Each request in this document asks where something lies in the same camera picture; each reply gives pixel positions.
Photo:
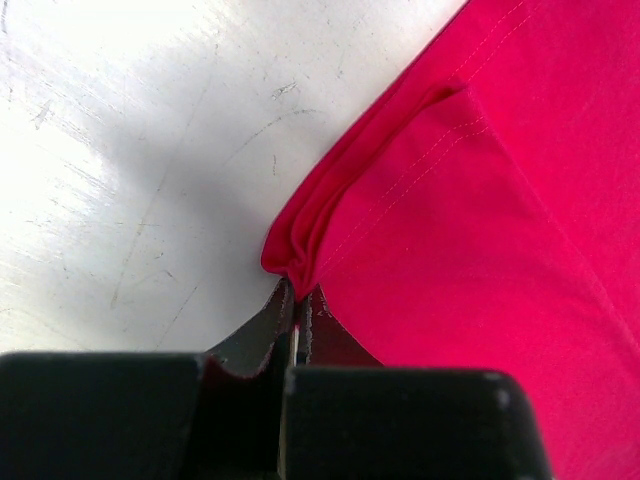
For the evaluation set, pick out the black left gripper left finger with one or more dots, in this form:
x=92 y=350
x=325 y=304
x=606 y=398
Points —
x=213 y=414

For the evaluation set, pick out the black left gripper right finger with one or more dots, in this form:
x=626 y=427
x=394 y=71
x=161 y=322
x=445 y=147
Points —
x=346 y=416

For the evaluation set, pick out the red t shirt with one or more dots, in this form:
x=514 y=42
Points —
x=484 y=212

